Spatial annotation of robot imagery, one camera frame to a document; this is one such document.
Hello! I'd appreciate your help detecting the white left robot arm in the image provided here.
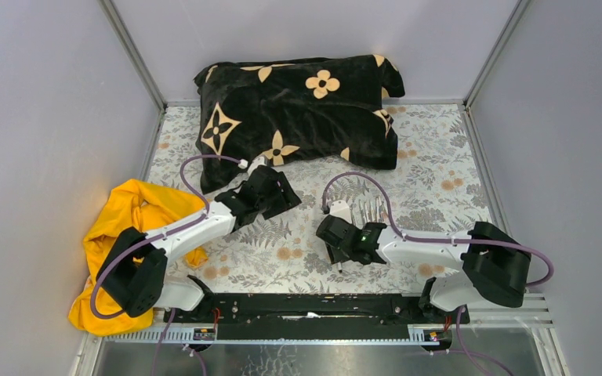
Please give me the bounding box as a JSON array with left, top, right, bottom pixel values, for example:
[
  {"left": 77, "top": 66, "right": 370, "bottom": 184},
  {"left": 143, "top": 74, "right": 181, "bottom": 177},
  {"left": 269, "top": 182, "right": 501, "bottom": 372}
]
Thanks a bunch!
[{"left": 90, "top": 166, "right": 301, "bottom": 322}]

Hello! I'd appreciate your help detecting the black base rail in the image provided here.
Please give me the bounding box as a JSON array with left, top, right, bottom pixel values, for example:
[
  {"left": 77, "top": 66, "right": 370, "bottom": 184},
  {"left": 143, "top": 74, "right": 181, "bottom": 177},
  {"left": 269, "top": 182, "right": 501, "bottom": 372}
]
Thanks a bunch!
[{"left": 164, "top": 293, "right": 470, "bottom": 341}]

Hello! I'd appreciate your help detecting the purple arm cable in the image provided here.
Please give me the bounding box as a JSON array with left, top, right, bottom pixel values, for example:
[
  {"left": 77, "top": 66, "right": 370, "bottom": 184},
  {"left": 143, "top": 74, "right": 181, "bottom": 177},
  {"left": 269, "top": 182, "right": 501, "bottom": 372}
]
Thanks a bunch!
[
  {"left": 321, "top": 172, "right": 556, "bottom": 376},
  {"left": 89, "top": 154, "right": 245, "bottom": 376}
]

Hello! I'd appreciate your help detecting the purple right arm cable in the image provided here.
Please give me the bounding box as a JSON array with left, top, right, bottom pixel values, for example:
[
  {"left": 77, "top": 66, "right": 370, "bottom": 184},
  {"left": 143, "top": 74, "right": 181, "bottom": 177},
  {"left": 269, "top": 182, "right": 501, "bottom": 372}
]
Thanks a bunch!
[{"left": 321, "top": 172, "right": 556, "bottom": 376}]

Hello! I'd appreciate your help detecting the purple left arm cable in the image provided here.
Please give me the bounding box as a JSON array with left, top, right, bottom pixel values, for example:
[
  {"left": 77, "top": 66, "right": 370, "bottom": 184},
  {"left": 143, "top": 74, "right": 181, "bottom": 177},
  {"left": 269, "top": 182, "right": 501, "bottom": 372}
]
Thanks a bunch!
[{"left": 89, "top": 154, "right": 245, "bottom": 376}]

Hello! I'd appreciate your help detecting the yellow cloth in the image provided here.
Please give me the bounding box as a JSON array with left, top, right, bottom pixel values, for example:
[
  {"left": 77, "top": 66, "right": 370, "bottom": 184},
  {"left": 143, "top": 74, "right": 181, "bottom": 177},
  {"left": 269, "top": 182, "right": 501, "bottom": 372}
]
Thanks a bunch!
[{"left": 67, "top": 179, "right": 205, "bottom": 337}]

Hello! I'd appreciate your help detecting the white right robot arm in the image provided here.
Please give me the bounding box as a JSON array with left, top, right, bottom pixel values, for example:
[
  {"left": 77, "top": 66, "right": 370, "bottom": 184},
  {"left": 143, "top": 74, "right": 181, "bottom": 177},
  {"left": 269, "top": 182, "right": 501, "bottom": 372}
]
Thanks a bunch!
[{"left": 316, "top": 215, "right": 531, "bottom": 323}]

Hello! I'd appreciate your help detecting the black floral pillow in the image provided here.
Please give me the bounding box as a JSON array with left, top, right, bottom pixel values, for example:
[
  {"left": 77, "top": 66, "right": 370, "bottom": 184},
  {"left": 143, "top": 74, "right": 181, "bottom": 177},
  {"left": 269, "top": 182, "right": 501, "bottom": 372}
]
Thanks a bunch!
[{"left": 194, "top": 54, "right": 405, "bottom": 193}]

